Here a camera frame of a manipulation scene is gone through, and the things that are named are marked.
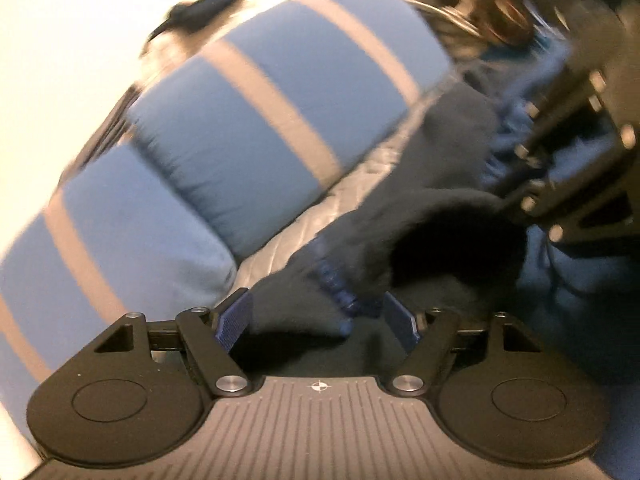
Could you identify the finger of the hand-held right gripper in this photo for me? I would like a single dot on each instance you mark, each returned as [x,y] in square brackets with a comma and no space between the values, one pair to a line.
[590,195]
[565,110]

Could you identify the blue fleece jacket dark lining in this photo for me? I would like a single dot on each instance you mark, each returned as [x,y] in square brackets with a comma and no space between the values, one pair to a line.
[440,125]

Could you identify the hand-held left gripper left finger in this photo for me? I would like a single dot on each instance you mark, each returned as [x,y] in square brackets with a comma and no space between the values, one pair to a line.
[234,321]

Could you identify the white quilted bedspread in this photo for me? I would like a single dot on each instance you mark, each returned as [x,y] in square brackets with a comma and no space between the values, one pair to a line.
[320,220]

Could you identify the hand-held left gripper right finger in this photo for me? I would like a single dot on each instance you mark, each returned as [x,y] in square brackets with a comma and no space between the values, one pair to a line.
[400,321]

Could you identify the blue pillow with beige stripes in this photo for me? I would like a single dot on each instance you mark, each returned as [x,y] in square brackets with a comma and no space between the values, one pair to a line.
[125,240]
[280,125]

